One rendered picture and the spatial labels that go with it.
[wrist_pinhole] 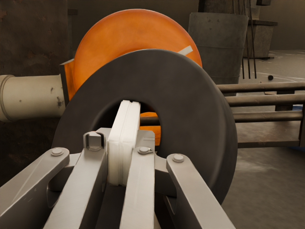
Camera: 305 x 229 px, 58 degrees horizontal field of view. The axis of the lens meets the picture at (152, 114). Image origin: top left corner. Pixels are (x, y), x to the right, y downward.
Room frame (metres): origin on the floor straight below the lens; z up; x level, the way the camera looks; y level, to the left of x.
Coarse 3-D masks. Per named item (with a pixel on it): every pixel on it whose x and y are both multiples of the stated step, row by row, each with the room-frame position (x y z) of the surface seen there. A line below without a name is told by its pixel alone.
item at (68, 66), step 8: (64, 64) 0.30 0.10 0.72; (72, 64) 0.33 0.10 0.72; (64, 72) 0.30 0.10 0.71; (72, 72) 0.32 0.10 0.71; (64, 80) 0.30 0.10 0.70; (72, 80) 0.32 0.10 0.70; (64, 88) 0.30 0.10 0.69; (72, 88) 0.32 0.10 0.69; (64, 96) 0.30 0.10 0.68; (72, 96) 0.31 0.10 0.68
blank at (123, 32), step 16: (112, 16) 0.32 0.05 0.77; (128, 16) 0.32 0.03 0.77; (144, 16) 0.32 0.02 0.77; (160, 16) 0.32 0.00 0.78; (96, 32) 0.32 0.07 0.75; (112, 32) 0.32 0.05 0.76; (128, 32) 0.32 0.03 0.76; (144, 32) 0.32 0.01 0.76; (160, 32) 0.32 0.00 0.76; (176, 32) 0.32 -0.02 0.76; (80, 48) 0.32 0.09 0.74; (96, 48) 0.32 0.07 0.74; (112, 48) 0.32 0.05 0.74; (128, 48) 0.32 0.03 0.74; (144, 48) 0.32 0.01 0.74; (160, 48) 0.32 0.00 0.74; (176, 48) 0.32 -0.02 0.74; (192, 48) 0.32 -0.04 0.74; (80, 64) 0.32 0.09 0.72; (96, 64) 0.32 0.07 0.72; (80, 80) 0.32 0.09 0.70; (144, 128) 0.32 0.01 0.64; (160, 128) 0.32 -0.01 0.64
